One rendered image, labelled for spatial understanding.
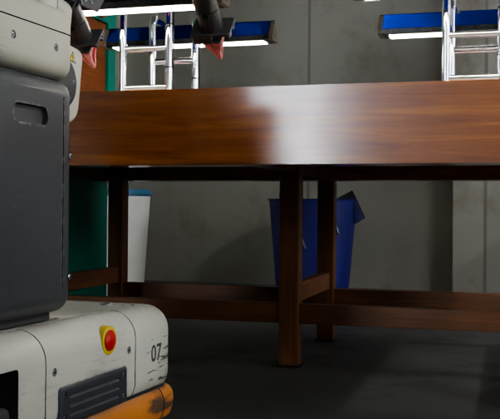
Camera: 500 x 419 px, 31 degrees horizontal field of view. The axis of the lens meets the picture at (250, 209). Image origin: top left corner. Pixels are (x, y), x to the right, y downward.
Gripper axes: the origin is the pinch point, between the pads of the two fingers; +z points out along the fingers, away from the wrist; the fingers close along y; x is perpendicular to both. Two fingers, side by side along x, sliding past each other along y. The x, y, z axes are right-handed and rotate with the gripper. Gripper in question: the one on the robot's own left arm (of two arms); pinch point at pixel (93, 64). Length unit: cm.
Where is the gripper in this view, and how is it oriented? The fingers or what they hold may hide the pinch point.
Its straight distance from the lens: 250.5
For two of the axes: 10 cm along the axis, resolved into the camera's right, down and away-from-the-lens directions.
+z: 2.0, 6.5, 7.3
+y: -9.6, 0.0, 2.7
